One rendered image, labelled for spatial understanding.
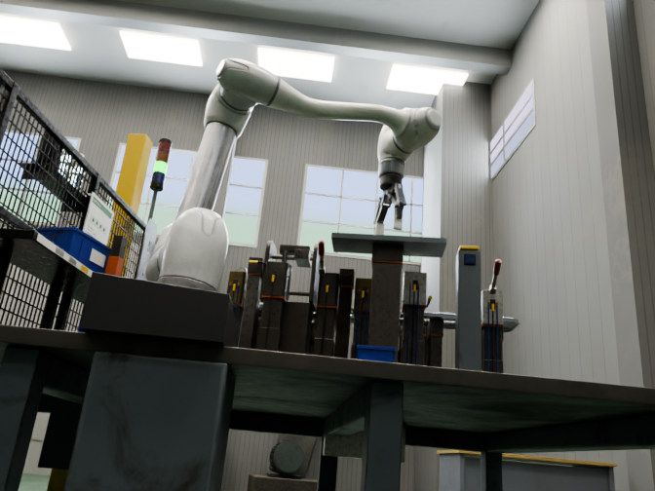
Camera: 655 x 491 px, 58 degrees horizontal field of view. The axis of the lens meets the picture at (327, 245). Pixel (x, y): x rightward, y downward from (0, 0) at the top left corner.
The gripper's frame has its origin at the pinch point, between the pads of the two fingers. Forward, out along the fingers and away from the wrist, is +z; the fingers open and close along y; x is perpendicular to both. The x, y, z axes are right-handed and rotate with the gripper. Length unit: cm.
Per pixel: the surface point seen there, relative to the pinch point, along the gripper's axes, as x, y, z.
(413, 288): -13.3, 5.7, 15.7
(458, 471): -179, 237, 70
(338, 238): 17.3, 0.2, 5.6
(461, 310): -19.8, -13.6, 26.1
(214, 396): 55, -31, 62
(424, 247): -9.9, -7.1, 5.6
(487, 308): -36.4, -3.7, 20.6
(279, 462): -145, 590, 76
